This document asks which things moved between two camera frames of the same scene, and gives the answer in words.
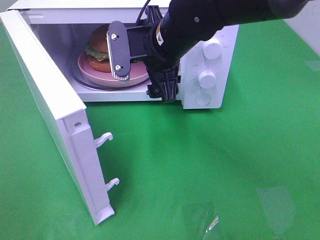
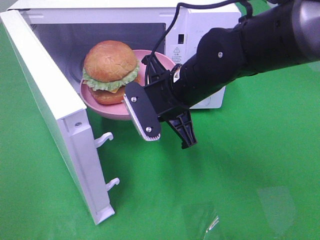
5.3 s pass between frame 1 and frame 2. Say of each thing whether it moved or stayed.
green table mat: stayed
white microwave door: stayed
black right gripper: moved
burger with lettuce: moved
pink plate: moved
